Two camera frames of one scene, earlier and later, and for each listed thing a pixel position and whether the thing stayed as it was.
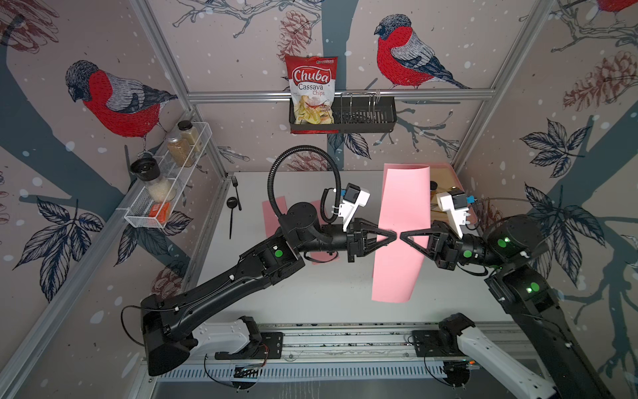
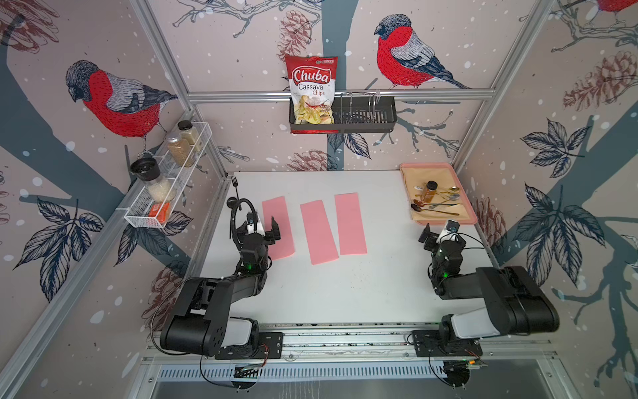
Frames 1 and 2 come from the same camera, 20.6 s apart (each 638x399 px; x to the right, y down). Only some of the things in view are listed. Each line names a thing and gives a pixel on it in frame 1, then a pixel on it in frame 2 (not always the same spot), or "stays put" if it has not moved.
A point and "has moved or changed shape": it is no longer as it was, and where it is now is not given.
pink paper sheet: (271, 219) stays put
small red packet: (160, 211) stays put
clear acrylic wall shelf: (155, 202) stays put
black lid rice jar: (147, 169) stays put
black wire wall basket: (366, 112) stays put
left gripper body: (351, 247) → (264, 260)
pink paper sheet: (404, 204) has moved or changed shape
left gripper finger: (382, 243) → (274, 233)
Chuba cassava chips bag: (312, 82) stays put
